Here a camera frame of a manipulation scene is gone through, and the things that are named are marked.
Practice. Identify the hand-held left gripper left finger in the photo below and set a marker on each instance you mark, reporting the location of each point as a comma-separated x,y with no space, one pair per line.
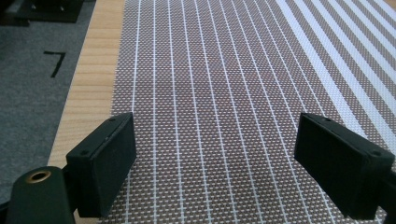
102,165

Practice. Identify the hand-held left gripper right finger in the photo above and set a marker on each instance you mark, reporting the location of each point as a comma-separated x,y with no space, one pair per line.
342,161

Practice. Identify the black tape mark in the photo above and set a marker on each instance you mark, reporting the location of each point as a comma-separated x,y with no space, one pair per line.
56,62

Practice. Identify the brown white striped woven placemat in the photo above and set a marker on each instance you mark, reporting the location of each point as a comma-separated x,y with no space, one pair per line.
236,102

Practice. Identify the black stand base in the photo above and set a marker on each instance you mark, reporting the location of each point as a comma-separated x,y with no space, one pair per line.
43,9

